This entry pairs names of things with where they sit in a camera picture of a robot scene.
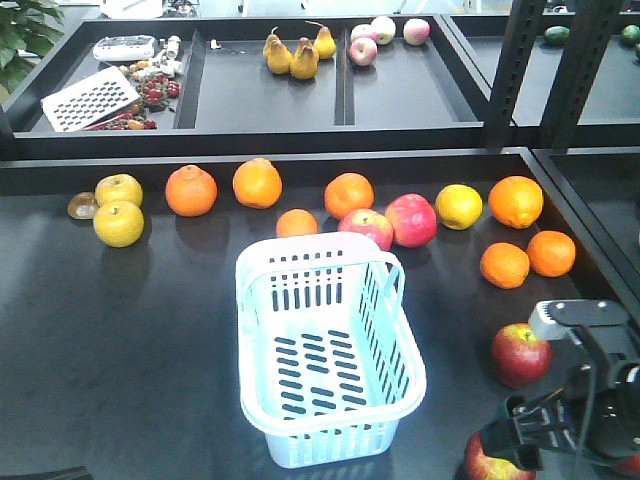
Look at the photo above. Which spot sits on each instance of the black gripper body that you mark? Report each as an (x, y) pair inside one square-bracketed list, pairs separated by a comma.
[(595, 413)]

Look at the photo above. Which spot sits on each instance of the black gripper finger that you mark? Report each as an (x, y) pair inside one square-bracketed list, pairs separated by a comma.
[(503, 439), (553, 319)]

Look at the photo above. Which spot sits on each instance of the dark red apple front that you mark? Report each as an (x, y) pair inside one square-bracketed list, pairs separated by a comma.
[(479, 466)]

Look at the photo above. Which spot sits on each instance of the dark red apple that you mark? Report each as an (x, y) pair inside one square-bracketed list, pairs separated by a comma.
[(520, 358), (479, 466)]

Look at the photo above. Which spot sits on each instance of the light blue plastic basket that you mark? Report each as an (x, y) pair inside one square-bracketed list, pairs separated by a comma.
[(328, 364)]

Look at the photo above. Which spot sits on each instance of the small orange lower right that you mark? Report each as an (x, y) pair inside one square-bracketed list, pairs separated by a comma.
[(551, 253)]

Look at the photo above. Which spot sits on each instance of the small orange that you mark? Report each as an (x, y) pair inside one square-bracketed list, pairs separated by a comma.
[(551, 253), (296, 222), (505, 265)]

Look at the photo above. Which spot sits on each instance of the small orange lower left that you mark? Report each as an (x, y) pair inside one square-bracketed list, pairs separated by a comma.
[(505, 265)]

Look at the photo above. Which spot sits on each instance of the large orange right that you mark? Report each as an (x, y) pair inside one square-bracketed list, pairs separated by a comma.
[(516, 201)]

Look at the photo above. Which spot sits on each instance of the large orange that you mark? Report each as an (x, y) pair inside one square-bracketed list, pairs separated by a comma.
[(257, 183), (516, 201)]

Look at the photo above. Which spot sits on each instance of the yellow round fruit right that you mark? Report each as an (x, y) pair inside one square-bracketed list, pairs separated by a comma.
[(458, 206)]

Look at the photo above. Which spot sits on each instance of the red pink apple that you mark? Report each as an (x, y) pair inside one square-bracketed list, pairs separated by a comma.
[(413, 220)]

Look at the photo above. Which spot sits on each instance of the red apple with stem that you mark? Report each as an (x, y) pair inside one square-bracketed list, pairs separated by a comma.
[(370, 223)]

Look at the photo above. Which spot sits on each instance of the small orange centre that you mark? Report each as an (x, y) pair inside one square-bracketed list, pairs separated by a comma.
[(296, 222)]

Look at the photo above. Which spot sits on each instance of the pink apple back tray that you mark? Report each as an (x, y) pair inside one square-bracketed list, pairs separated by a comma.
[(363, 51)]

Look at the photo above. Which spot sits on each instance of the brown yellow pear group front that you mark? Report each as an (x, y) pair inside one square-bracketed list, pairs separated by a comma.
[(304, 63)]

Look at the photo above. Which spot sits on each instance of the brown yellow pear back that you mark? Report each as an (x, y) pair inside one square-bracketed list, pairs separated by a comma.
[(324, 43)]

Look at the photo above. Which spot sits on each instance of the orange far left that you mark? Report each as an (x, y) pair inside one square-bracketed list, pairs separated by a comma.
[(191, 191)]

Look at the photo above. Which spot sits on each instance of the yellow apple front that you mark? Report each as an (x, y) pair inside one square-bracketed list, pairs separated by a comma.
[(119, 223)]

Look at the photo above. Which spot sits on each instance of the yellow apple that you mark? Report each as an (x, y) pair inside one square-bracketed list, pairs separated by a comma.
[(117, 187), (119, 223)]

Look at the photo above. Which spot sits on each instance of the yellow apple back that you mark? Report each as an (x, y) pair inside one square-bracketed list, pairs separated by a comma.
[(117, 187)]

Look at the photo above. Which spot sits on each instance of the white device box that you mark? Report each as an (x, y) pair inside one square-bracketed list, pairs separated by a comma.
[(124, 48)]

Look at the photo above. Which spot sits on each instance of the white perforated tray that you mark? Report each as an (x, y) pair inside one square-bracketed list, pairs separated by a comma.
[(89, 100)]

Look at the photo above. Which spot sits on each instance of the potted green plant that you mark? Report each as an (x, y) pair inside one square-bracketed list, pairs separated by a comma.
[(31, 26)]

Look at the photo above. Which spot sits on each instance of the black rack post right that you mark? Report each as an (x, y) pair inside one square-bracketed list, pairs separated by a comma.
[(590, 31)]

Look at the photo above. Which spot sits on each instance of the black rack post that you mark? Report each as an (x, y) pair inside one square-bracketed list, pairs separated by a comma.
[(518, 40), (590, 31)]

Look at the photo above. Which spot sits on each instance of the black rack post left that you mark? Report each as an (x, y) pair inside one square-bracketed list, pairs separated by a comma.
[(518, 40)]

